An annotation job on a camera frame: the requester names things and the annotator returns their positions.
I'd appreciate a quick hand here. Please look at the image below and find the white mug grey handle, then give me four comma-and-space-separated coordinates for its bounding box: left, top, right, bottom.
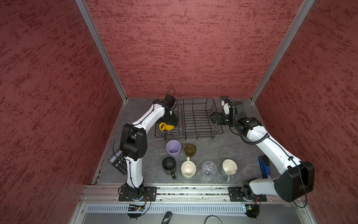
221, 159, 237, 183

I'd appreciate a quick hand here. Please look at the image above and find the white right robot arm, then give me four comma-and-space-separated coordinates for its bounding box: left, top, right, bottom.
210, 96, 315, 203

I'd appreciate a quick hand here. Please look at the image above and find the clear glass cup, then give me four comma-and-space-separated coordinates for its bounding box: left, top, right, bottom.
201, 161, 217, 177

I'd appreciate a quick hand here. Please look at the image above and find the lilac plastic cup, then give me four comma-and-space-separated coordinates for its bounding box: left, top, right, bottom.
166, 140, 181, 159

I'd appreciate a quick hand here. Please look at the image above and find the black wire dish rack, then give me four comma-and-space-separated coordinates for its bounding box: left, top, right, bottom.
154, 98, 223, 141

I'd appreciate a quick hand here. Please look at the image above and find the grey round object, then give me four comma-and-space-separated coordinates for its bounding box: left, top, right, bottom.
204, 215, 222, 224

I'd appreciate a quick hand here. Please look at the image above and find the aluminium corner post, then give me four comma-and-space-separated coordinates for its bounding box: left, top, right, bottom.
75, 0, 128, 103
251, 0, 315, 104

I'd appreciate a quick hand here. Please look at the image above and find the aluminium corner post right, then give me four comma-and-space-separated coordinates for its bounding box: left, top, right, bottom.
251, 0, 315, 104

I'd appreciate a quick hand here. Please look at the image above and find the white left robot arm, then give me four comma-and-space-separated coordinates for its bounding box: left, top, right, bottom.
119, 94, 179, 198

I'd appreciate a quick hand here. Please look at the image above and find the aluminium corner post left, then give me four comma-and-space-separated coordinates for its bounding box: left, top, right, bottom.
75, 0, 128, 103

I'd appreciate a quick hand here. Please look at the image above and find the yellow mug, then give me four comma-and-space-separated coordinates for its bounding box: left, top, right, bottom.
159, 122, 175, 131

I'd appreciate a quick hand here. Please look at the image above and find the black mug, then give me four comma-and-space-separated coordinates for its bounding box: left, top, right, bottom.
162, 156, 177, 180

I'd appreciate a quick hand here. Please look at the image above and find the black remote handset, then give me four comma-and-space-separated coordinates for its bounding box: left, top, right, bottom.
161, 211, 172, 224

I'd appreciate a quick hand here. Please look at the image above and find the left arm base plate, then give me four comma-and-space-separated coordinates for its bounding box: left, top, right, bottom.
118, 186, 157, 202

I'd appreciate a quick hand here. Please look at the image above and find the olive glass cup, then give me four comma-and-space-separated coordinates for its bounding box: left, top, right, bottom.
184, 144, 197, 157

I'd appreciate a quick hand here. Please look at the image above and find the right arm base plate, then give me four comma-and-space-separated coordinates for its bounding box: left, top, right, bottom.
228, 187, 267, 203

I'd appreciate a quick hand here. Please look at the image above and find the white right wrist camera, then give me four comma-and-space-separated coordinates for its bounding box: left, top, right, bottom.
222, 100, 230, 116

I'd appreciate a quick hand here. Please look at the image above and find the black calculator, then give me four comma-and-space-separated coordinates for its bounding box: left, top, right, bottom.
108, 149, 128, 175

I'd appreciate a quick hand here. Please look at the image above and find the cream mug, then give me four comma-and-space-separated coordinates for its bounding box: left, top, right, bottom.
181, 156, 196, 179

